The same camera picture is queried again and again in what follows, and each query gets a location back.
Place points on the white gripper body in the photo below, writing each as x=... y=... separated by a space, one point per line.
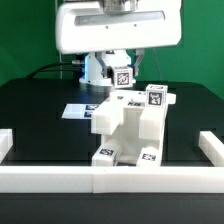
x=83 y=27

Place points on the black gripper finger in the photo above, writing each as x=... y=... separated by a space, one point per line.
x=106 y=69
x=138 y=57

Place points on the white chair back part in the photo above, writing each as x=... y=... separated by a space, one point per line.
x=128 y=106

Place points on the white chair seat part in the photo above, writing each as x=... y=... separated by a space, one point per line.
x=132 y=138

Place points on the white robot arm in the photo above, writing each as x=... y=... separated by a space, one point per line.
x=114 y=58

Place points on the white sheet with fiducial tags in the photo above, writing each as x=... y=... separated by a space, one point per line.
x=79 y=111

